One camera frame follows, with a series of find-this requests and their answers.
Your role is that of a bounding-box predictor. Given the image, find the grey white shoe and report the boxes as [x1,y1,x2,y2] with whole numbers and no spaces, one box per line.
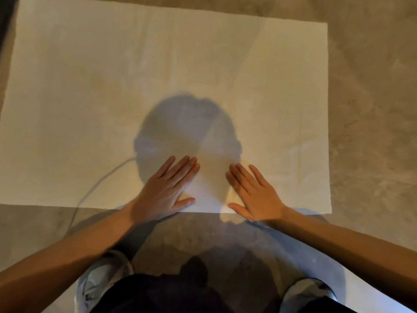
[76,250,135,313]
[280,278,337,313]

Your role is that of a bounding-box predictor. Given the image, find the person's right hand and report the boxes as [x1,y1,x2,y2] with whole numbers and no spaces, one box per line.
[226,163,291,225]

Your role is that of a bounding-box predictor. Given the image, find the grey white right shoe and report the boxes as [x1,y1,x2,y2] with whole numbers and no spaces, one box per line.
[280,278,337,313]

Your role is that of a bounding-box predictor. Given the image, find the person's right forearm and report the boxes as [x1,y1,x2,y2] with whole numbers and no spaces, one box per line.
[277,207,417,311]

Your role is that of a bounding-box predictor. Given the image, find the grey white left shoe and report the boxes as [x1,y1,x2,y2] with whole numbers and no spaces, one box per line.
[76,250,135,313]

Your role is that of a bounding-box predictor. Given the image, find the large white cloth sheet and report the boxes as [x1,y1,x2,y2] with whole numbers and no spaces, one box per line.
[0,0,332,214]

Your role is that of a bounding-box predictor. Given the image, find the person's left hand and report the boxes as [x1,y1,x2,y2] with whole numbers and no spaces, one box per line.
[129,155,201,225]

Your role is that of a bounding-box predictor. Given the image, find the black trousers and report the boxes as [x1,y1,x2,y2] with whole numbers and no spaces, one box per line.
[91,257,357,313]

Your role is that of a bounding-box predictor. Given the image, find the person's left forearm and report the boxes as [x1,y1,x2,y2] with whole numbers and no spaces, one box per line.
[0,200,136,313]

